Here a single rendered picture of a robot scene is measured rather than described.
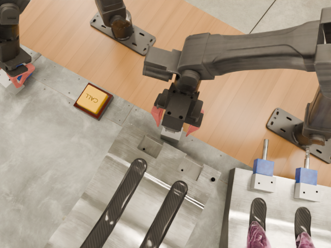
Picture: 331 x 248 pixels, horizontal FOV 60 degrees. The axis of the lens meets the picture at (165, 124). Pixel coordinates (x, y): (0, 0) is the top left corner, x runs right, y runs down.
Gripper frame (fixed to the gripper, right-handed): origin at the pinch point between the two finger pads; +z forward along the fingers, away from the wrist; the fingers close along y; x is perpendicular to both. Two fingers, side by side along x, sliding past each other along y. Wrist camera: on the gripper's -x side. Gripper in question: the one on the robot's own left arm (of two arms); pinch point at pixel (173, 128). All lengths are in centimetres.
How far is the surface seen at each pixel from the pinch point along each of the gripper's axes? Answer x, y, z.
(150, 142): -5.9, -4.0, 1.3
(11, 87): -3.2, -44.5, 2.3
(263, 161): -2.0, 23.9, -1.5
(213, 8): 132, -4, 23
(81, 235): -30.1, -10.6, 9.1
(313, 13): 150, 58, 14
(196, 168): -8.0, 8.7, 2.5
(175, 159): -9.3, 3.0, 0.1
